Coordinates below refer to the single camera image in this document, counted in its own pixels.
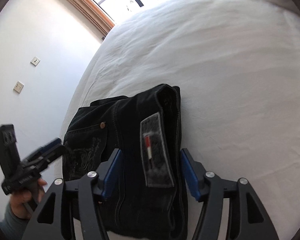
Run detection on black denim pants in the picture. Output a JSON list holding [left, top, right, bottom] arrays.
[[62, 84, 188, 239]]

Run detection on grey sleeved forearm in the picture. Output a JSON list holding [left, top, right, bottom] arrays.
[[0, 204, 30, 240]]

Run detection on person's left hand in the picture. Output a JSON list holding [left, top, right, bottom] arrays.
[[10, 178, 47, 219]]

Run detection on left orange curtain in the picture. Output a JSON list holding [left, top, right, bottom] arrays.
[[67, 0, 115, 37]]

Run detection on white bed sheet mattress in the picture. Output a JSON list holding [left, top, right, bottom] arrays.
[[61, 0, 300, 239]]

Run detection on beige wall socket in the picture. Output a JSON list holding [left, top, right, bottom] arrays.
[[13, 81, 24, 94]]

